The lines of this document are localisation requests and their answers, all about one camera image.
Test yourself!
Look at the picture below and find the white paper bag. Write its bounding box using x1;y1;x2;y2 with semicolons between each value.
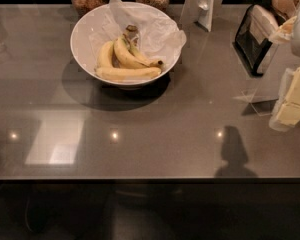
179;0;222;32

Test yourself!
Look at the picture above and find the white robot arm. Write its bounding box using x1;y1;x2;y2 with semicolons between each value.
269;2;300;132

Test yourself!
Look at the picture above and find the white ceramic bowl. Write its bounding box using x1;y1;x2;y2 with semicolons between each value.
70;4;178;88

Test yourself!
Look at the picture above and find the white crumpled paper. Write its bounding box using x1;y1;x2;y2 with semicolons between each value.
89;0;186;68

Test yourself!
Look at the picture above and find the bread packet in rack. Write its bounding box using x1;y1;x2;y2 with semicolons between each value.
249;4;297;45

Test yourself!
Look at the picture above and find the yellow banana bunch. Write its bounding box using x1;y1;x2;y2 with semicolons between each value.
97;25;164;69

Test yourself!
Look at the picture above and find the front yellow banana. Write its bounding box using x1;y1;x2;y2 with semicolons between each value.
96;67;161;82

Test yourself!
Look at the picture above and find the black wire rack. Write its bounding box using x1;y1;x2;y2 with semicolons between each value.
233;5;272;77

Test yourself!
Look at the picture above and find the clear acrylic stand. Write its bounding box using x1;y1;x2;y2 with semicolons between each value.
232;43;291;117

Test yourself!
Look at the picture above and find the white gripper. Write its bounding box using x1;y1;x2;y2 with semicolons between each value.
269;67;300;132

